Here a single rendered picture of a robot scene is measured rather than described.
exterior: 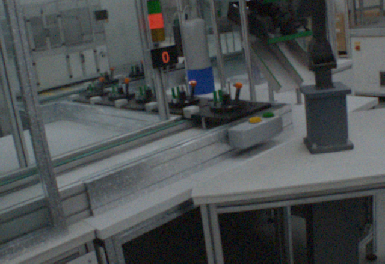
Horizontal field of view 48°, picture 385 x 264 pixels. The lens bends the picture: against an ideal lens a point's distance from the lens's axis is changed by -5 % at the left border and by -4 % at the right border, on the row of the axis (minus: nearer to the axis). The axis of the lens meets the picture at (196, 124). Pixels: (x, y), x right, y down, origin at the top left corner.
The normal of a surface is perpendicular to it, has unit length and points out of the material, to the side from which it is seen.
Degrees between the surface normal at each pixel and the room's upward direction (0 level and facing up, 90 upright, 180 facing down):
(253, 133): 90
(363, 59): 90
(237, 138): 90
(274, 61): 45
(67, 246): 90
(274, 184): 0
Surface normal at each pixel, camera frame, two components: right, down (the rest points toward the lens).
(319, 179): -0.13, -0.96
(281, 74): 0.29, -0.58
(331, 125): -0.04, 0.25
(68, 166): 0.67, 0.10
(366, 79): -0.73, 0.26
